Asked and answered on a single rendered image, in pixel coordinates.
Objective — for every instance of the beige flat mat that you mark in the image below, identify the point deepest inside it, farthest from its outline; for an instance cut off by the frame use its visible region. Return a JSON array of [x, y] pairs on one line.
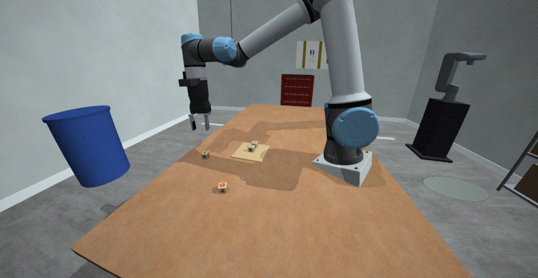
[[257, 156]]

